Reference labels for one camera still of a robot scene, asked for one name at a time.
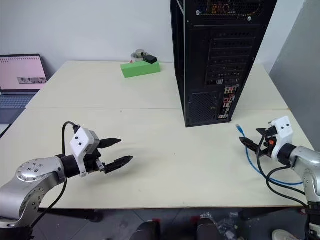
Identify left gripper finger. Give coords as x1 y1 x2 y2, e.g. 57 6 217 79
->
98 137 123 151
103 155 134 175

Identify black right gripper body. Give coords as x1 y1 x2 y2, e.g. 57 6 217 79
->
260 126 278 159

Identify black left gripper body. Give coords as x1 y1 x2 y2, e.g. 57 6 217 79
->
83 147 107 175

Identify black computer tower case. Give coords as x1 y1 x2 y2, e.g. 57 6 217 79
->
169 0 279 129

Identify dark rounded shape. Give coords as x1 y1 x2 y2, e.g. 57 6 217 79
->
131 219 161 240
195 217 221 240

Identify green rectangular box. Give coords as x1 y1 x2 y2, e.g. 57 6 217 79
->
120 60 162 80

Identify clear plastic bag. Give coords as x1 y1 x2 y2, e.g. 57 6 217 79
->
199 211 241 240

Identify white shoe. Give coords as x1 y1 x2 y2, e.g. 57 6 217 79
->
271 229 301 240

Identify silver tape roll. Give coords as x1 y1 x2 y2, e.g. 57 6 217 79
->
130 49 149 63

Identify laptop with pink screen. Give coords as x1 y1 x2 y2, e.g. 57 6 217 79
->
0 53 49 111

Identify blue ethernet cable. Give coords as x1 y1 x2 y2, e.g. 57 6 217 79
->
235 123 305 186

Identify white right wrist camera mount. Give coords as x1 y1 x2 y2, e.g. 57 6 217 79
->
268 115 294 161

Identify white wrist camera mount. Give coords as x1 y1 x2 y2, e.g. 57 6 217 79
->
268 115 294 161
69 127 101 179

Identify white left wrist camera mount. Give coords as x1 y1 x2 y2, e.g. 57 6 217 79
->
69 127 101 179

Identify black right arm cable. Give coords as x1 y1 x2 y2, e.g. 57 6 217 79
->
255 134 310 207

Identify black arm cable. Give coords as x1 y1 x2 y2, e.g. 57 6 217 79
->
255 134 310 207
37 121 81 221

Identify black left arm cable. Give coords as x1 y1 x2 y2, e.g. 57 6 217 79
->
37 121 81 221

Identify black table frame bar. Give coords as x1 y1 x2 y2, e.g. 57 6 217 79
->
238 206 305 222
37 208 104 223

